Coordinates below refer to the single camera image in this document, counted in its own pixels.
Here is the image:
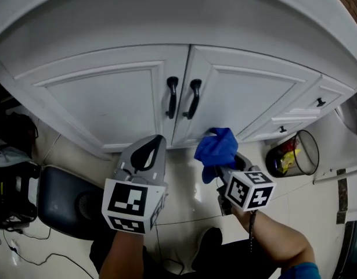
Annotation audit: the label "person's black trousers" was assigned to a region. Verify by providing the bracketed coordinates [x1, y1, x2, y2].
[89, 227, 283, 279]

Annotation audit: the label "black wrist strap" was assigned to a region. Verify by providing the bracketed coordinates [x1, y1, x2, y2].
[248, 210, 258, 253]

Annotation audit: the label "thin black cable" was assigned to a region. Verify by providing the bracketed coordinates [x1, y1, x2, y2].
[153, 222, 185, 276]

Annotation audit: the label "dark stone threshold strip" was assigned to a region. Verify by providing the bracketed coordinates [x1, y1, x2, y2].
[336, 169, 349, 225]

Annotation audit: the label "person's left forearm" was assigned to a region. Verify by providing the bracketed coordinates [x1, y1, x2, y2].
[99, 230, 147, 279]

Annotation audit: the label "black cabinet door handle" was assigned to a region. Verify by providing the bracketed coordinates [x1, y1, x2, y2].
[165, 76, 179, 120]
[182, 78, 203, 120]

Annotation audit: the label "white sink cabinet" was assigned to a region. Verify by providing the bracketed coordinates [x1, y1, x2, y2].
[0, 44, 356, 161]

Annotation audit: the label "yellow wrapper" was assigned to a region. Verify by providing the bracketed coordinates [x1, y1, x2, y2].
[279, 148, 301, 174]

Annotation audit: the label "person's right forearm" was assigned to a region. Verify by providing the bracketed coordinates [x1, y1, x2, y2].
[232, 206, 315, 270]

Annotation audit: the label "black mesh trash bin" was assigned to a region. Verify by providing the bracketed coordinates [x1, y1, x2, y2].
[265, 129, 320, 178]

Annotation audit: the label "black floor cable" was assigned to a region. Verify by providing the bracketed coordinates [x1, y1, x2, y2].
[0, 225, 95, 279]

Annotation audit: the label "white bathroom fixture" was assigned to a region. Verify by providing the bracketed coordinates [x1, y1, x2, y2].
[311, 83, 357, 185]

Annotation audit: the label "dark padded chair seat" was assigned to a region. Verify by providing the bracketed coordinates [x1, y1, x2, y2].
[38, 165, 115, 241]

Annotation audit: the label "black backpack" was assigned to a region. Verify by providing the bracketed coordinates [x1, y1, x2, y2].
[0, 112, 39, 159]

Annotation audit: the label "black plastic stool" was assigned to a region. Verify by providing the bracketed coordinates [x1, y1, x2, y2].
[0, 161, 41, 231]

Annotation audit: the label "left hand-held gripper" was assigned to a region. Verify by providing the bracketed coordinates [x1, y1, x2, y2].
[102, 134, 170, 235]

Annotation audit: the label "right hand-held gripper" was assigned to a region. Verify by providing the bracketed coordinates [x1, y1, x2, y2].
[215, 152, 277, 217]

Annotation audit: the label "blue cloth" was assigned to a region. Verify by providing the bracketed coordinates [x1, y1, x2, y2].
[194, 127, 239, 185]

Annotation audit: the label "grey fabric bag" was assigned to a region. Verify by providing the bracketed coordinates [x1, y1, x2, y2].
[0, 144, 34, 168]

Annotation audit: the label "person's blue sleeve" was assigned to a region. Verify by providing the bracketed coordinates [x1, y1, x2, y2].
[281, 262, 323, 279]

